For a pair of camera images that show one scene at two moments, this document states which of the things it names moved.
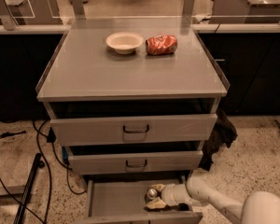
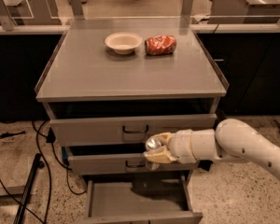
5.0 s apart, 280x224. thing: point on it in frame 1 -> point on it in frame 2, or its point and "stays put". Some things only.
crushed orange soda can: x=161 y=45 stays put
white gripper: x=168 y=195 -> x=181 y=146
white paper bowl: x=124 y=42 stays put
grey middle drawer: x=139 y=162 stays put
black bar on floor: x=38 y=163 stays put
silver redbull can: x=150 y=194 -> x=153 y=142
